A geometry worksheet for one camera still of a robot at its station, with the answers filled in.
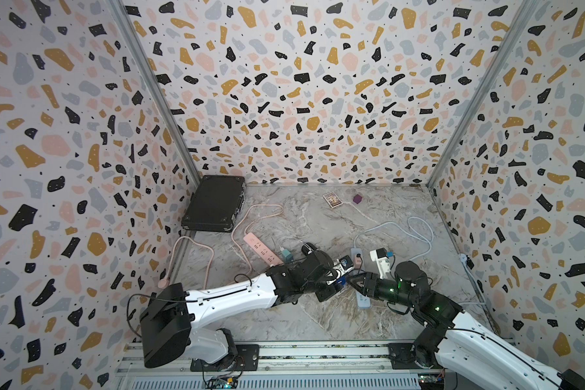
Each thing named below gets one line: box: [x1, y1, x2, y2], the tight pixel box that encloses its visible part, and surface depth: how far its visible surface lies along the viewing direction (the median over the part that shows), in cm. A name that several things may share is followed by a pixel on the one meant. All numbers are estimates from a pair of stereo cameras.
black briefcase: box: [181, 174, 247, 233], surface depth 111 cm
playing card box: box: [322, 190, 344, 209], surface depth 116 cm
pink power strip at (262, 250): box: [242, 232, 285, 267], surface depth 98 cm
